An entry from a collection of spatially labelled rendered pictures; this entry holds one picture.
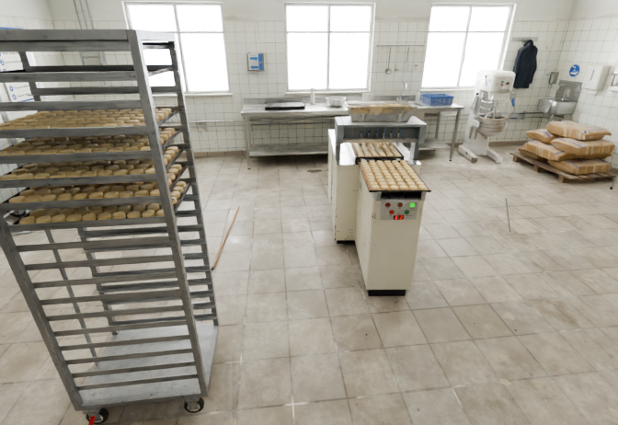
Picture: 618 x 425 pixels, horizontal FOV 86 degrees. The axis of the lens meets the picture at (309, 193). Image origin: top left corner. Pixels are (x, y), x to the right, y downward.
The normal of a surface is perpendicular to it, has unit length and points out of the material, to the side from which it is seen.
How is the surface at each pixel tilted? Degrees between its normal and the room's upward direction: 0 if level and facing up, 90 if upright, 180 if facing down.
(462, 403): 0
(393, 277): 90
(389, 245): 90
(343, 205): 90
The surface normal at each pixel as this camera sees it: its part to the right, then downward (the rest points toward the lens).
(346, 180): 0.00, 0.41
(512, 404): 0.00, -0.91
